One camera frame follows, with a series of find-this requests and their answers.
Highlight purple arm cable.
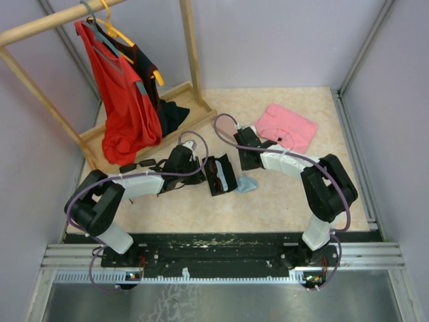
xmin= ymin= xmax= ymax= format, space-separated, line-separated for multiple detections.
xmin=213 ymin=113 xmax=352 ymax=291
xmin=66 ymin=130 xmax=208 ymax=293

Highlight black sunglasses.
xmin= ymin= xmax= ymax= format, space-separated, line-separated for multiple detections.
xmin=119 ymin=159 xmax=157 ymax=174

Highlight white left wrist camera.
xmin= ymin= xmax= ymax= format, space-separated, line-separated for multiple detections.
xmin=182 ymin=140 xmax=197 ymax=154

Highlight wooden clothes rack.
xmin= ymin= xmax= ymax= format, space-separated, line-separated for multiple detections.
xmin=0 ymin=0 xmax=218 ymax=184

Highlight red tank top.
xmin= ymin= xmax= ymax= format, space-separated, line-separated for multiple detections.
xmin=74 ymin=20 xmax=163 ymax=166

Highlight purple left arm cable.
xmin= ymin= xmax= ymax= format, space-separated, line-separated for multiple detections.
xmin=66 ymin=130 xmax=208 ymax=293

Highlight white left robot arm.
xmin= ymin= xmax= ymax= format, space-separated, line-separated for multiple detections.
xmin=64 ymin=140 xmax=201 ymax=266

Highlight grey clothes hanger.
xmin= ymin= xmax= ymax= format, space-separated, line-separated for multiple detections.
xmin=80 ymin=1 xmax=134 ymax=74

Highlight dark navy garment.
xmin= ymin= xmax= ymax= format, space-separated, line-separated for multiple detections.
xmin=110 ymin=36 xmax=191 ymax=138

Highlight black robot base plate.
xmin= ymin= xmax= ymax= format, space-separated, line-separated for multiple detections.
xmin=63 ymin=229 xmax=339 ymax=291

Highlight pink folded t-shirt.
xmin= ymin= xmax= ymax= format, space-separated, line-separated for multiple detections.
xmin=253 ymin=103 xmax=318 ymax=154

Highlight yellow clothes hanger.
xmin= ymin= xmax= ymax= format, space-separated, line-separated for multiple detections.
xmin=92 ymin=0 xmax=164 ymax=87

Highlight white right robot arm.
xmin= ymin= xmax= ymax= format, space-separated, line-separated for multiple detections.
xmin=234 ymin=126 xmax=358 ymax=266

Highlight light blue cleaning cloth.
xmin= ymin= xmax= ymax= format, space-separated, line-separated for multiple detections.
xmin=214 ymin=160 xmax=229 ymax=192

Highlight pink glasses case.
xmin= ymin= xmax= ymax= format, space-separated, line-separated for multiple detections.
xmin=216 ymin=116 xmax=237 ymax=140

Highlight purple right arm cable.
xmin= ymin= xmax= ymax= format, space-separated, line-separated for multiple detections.
xmin=213 ymin=113 xmax=352 ymax=291

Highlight black glasses case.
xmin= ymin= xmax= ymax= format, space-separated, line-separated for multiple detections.
xmin=204 ymin=154 xmax=238 ymax=197

